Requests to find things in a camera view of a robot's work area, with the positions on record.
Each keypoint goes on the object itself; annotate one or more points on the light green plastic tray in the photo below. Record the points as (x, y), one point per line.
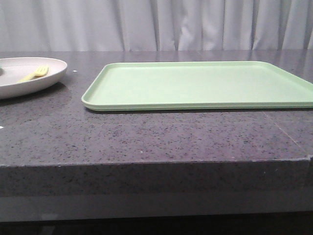
(196, 86)

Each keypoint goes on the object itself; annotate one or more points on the yellow plastic fork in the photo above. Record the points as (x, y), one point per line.
(39, 72)

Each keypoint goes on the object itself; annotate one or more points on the cream round plate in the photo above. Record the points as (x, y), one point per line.
(17, 68)

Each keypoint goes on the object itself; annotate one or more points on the white pleated curtain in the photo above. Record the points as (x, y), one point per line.
(155, 25)

